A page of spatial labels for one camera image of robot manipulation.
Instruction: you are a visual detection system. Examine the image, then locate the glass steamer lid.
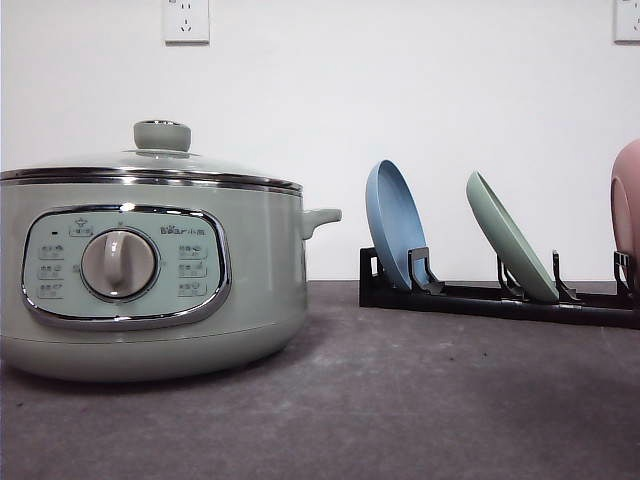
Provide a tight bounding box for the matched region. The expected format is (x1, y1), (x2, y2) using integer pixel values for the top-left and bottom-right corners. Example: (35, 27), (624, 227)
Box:
(0, 120), (304, 195)

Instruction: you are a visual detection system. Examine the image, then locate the green plate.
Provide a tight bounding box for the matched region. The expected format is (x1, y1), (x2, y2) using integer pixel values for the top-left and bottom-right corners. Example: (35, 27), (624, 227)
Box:
(467, 170), (560, 303)

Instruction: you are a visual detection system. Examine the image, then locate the blue plate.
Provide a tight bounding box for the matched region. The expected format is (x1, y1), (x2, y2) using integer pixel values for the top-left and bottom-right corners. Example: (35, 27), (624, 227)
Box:
(365, 159), (427, 289)

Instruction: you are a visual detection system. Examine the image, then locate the green electric steamer pot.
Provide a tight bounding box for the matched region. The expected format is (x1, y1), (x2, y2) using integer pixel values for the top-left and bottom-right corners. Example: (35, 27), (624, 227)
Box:
(0, 183), (343, 382)

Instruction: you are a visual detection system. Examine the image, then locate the pink plate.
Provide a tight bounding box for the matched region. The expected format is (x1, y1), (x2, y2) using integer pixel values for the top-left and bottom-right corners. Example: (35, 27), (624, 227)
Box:
(610, 139), (640, 272)

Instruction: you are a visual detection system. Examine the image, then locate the black dish rack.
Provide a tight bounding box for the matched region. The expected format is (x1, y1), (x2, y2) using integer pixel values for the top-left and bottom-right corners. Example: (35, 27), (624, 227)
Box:
(359, 247), (640, 329)

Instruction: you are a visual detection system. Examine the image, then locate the white wall socket left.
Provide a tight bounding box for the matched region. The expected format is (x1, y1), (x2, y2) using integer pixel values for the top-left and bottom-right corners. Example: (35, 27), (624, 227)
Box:
(163, 0), (210, 47)

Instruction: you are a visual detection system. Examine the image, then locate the white wall socket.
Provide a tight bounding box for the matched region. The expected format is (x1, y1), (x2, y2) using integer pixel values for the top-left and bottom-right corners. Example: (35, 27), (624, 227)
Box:
(163, 0), (210, 47)
(608, 0), (640, 48)

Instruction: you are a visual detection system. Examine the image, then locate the white wall socket right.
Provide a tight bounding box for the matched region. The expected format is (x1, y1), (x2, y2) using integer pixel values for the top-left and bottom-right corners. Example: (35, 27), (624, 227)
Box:
(608, 0), (640, 48)

